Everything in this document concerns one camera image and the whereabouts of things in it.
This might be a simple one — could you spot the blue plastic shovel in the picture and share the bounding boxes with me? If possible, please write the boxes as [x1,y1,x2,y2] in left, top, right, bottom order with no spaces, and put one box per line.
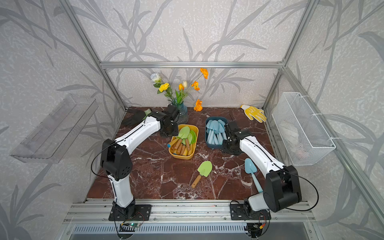
[212,133,224,146]
[245,158,263,193]
[215,119,226,133]

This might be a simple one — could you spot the light green shovel wooden handle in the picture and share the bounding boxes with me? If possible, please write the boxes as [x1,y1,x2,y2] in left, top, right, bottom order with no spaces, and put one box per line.
[178,127,191,151]

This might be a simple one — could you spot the green pointed shovel yellow handle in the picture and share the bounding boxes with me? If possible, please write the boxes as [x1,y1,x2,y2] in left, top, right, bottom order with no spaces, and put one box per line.
[167,137,180,148]

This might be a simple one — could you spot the light green square shovel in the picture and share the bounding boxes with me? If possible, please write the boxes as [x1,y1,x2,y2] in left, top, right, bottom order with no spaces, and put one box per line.
[187,130,197,145]

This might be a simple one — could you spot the blue shovel pair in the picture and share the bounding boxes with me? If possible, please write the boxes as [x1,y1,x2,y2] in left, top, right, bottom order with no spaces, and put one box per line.
[206,120,213,145]

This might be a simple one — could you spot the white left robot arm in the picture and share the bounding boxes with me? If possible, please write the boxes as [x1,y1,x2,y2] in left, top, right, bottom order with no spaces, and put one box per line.
[101,105,179,209]

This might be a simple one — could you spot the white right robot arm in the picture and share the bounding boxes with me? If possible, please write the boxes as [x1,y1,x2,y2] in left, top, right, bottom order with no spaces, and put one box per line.
[222,121,302,213]

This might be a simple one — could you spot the yellow storage box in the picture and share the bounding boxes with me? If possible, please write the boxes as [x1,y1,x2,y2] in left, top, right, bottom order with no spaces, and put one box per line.
[167,124,199,160]

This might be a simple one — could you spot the dark teal storage box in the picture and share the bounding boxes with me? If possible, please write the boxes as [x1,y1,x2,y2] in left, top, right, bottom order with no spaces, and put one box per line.
[205,117,228,149]

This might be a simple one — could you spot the glass flower vase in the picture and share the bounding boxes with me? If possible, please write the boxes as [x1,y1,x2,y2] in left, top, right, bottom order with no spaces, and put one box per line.
[177,103,189,125]

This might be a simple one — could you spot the artificial flower bouquet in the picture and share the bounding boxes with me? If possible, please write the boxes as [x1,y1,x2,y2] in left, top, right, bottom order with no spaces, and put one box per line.
[150,68,209,107]

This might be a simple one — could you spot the black green work glove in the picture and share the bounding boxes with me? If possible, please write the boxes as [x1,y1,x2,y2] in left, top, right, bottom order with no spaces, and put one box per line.
[121,108,152,127]

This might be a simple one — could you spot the yellow dotted work glove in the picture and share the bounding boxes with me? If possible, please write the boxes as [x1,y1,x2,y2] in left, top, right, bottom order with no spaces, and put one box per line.
[241,105,267,123]

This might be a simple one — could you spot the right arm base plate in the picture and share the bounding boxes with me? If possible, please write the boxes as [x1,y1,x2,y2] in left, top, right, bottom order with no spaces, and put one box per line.
[230,200,271,221]

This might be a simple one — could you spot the white wire mesh basket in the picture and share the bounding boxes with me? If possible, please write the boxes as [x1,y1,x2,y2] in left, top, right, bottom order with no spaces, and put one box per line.
[272,92,336,166]

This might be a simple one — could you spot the aluminium frame rail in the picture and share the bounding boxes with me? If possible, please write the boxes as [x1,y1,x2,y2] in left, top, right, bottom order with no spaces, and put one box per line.
[63,199,316,224]

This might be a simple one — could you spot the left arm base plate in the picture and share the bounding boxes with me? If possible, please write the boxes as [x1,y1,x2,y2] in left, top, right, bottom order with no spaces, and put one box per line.
[109,205,152,222]

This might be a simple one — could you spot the clear plastic wall shelf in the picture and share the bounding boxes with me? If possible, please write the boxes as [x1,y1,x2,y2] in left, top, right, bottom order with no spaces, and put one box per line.
[10,94,99,164]

